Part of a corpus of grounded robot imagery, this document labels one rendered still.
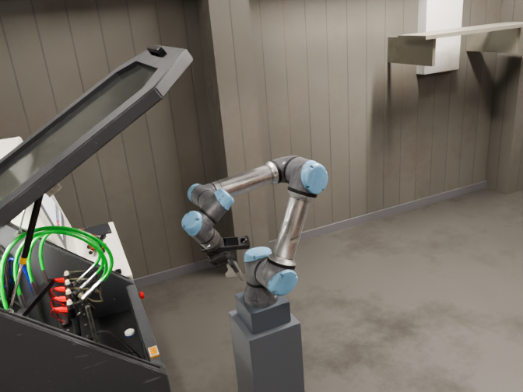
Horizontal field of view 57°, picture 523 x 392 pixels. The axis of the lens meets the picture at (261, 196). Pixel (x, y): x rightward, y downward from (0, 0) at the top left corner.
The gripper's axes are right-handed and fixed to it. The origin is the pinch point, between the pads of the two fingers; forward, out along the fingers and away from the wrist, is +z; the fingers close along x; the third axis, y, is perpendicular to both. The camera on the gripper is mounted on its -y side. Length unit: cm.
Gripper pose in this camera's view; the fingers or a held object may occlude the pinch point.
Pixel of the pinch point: (241, 263)
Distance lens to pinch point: 189.5
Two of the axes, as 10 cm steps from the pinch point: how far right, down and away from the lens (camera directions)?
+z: 4.2, 5.4, 7.3
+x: 1.8, 7.4, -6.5
